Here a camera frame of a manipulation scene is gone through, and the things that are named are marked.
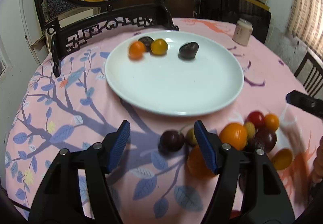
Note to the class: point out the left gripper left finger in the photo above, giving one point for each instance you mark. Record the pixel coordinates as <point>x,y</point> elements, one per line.
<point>74,188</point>

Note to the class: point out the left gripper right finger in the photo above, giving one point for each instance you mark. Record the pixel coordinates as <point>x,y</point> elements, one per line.
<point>248,190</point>

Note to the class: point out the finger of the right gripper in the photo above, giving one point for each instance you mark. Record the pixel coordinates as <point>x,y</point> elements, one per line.
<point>311,105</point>

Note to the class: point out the yellow orange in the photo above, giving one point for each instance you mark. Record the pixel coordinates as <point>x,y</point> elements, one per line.
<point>282,159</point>
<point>159,47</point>
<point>272,122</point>

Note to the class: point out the red cherry tomato top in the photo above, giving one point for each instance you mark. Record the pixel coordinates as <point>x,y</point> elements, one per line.
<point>257,118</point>

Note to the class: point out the textured mandarin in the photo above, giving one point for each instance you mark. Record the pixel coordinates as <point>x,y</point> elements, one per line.
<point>197,166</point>

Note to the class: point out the large dark red plum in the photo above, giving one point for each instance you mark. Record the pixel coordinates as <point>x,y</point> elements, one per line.
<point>265,140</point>

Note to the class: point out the person's right hand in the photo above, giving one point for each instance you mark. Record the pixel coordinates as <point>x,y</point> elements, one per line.
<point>317,172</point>

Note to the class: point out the wooden chair right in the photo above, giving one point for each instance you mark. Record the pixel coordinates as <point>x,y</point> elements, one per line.
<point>313,80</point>

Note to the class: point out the small yellow-green longan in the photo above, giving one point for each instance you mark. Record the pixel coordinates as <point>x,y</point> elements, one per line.
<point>250,128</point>

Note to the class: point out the pink printed tablecloth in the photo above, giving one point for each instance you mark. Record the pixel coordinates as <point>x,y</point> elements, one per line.
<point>157,126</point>

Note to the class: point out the small brown longan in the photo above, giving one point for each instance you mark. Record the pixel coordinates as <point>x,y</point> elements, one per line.
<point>190,138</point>

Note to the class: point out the pink beverage can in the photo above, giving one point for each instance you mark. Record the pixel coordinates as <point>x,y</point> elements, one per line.
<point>243,31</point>

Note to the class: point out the white oval plate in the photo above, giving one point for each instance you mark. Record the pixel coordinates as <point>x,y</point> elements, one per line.
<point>169,85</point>

